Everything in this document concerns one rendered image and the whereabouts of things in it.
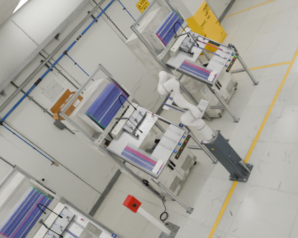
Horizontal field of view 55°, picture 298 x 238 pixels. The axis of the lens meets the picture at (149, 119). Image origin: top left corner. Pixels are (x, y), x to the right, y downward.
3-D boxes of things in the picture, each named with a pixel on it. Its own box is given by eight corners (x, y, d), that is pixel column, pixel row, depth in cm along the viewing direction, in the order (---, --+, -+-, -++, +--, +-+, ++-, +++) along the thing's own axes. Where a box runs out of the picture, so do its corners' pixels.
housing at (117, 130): (139, 110, 370) (138, 104, 358) (118, 140, 352) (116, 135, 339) (134, 107, 373) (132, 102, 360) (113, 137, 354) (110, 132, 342)
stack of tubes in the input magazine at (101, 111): (128, 96, 351) (113, 81, 339) (104, 129, 331) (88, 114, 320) (123, 97, 361) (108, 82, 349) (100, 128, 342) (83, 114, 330)
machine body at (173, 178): (199, 160, 403) (173, 133, 375) (176, 203, 376) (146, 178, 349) (170, 155, 455) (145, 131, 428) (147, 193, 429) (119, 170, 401)
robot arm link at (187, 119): (206, 126, 294) (194, 111, 283) (192, 135, 300) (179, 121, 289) (204, 120, 304) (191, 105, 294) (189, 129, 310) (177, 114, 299)
